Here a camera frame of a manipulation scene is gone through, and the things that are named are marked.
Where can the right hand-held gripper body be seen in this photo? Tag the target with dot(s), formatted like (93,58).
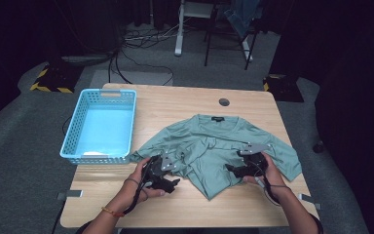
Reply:
(256,162)

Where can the light blue plastic basket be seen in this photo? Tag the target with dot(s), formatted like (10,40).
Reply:
(102,130)

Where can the yellow-black striped stand base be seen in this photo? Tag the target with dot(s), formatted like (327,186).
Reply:
(282,89)
(53,81)

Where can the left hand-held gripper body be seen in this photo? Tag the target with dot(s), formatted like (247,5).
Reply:
(157,170)

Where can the grey metal table bracket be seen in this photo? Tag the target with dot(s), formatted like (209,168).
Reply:
(310,200)
(69,194)

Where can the person's left hand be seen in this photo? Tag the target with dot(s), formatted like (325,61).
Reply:
(133,190)

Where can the grey round table grommet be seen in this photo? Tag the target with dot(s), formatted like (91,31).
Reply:
(224,102)

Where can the black metal chair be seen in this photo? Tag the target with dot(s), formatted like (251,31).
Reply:
(209,42)

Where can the green short-sleeved t-shirt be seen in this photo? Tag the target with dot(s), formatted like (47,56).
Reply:
(207,152)

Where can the white desk leg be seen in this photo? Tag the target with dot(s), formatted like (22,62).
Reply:
(179,35)

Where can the small dark round object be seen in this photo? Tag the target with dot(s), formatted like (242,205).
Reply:
(318,147)

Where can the person's right hand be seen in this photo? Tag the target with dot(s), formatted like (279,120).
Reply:
(274,178)

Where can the blue denim cloth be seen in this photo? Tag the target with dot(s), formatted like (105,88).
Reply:
(243,16)

